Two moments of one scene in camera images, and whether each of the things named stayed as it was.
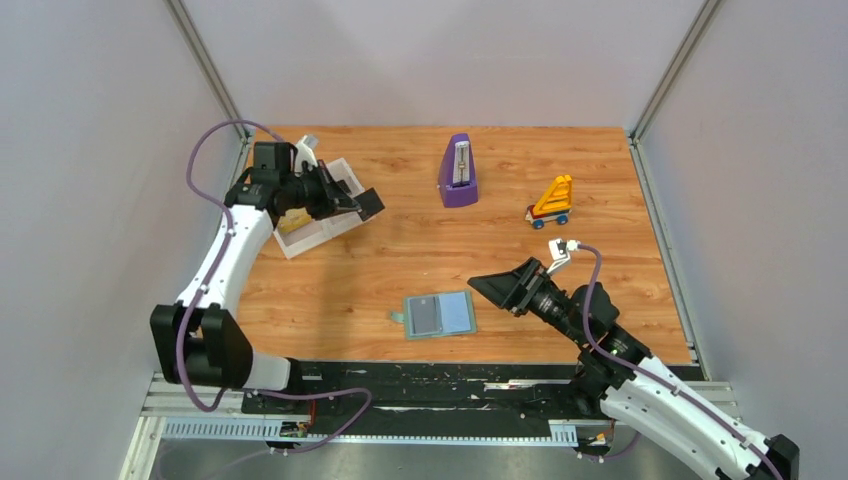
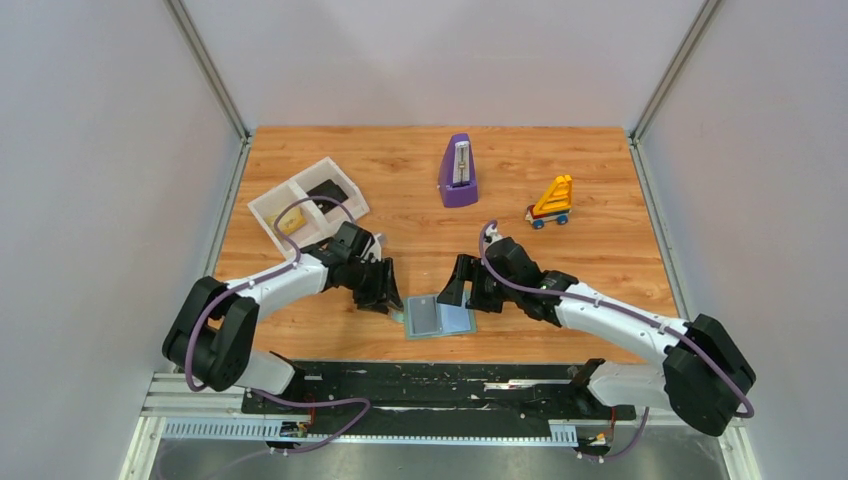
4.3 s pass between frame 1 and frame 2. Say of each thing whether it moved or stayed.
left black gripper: moved
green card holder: stayed
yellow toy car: stayed
